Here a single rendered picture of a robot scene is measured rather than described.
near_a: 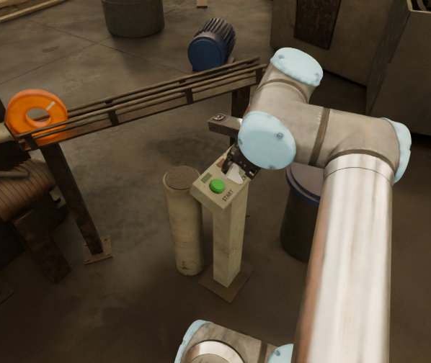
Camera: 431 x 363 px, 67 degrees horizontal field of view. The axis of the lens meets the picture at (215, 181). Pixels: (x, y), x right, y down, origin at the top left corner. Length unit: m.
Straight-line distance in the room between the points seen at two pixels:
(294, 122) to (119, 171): 1.50
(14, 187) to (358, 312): 1.04
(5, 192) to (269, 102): 0.89
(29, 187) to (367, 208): 1.01
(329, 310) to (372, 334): 0.04
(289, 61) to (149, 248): 1.13
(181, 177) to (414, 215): 1.23
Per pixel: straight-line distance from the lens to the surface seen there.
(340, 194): 0.42
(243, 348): 0.82
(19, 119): 1.10
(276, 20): 3.10
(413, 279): 1.63
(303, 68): 0.58
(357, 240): 0.38
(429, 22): 1.94
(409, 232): 1.78
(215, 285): 1.39
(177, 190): 1.00
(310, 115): 0.49
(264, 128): 0.46
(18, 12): 4.55
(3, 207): 1.17
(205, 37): 2.54
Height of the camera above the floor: 1.24
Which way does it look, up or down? 45 degrees down
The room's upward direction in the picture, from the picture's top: straight up
